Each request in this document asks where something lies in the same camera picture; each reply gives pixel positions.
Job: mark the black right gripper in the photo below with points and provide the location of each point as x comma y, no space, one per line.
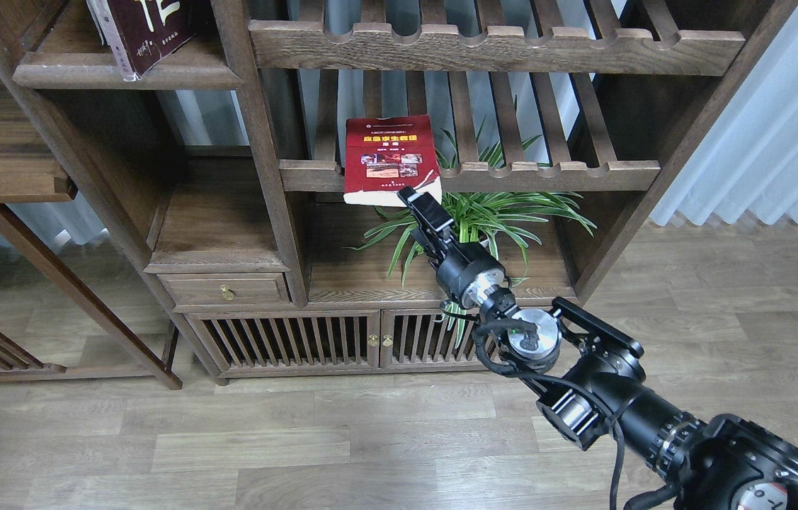
467,272

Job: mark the red paperback book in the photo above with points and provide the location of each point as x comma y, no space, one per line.
383,155

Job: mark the dark maroon book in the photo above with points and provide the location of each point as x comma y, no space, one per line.
141,33

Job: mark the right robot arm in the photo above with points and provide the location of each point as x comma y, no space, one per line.
589,383

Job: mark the green spider plant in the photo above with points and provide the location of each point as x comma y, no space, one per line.
478,215

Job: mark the right slatted cabinet door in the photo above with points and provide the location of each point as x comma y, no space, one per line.
419,341

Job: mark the slatted cabinet door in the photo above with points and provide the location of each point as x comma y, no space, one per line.
247,345
419,341

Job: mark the dark wooden bookshelf cabinet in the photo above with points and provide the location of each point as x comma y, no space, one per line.
228,156

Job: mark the left slatted cabinet door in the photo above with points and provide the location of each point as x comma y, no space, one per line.
247,345

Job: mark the small wooden drawer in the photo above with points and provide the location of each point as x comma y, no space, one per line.
225,288

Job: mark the white curtain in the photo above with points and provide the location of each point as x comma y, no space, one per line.
748,161

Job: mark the wooden side table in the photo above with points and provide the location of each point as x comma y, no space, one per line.
29,173

